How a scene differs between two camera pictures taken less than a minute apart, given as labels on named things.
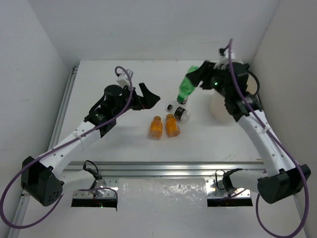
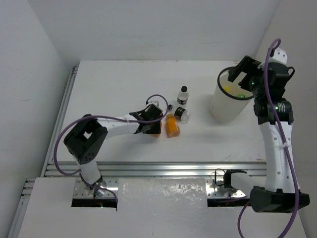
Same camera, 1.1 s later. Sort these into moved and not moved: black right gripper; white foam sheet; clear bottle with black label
Moved: black right gripper
Not moved: clear bottle with black label; white foam sheet
